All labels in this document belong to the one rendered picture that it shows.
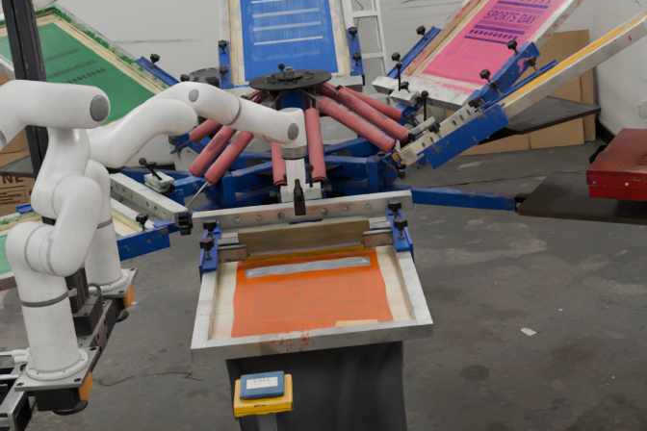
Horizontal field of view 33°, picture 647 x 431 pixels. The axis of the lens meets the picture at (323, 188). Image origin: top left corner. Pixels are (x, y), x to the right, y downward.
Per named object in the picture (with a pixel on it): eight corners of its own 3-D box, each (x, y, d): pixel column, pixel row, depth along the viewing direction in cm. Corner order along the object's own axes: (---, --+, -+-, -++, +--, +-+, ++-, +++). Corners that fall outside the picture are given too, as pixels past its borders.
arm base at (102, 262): (60, 295, 263) (48, 235, 258) (72, 275, 275) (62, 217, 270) (123, 290, 262) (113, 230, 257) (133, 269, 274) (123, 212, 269)
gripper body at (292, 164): (280, 148, 315) (284, 185, 318) (281, 158, 305) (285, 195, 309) (306, 145, 315) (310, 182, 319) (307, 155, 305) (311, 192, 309)
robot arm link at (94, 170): (90, 233, 257) (78, 168, 252) (58, 223, 266) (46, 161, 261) (123, 220, 263) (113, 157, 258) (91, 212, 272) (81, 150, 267)
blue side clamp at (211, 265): (219, 287, 310) (216, 264, 307) (201, 289, 309) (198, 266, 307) (223, 248, 338) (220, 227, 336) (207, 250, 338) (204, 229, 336)
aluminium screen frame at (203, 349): (433, 337, 264) (432, 323, 263) (193, 363, 263) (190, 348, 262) (399, 226, 339) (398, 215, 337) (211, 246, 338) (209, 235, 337)
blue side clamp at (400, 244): (414, 266, 310) (412, 243, 308) (397, 268, 310) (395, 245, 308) (402, 230, 339) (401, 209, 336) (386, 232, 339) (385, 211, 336)
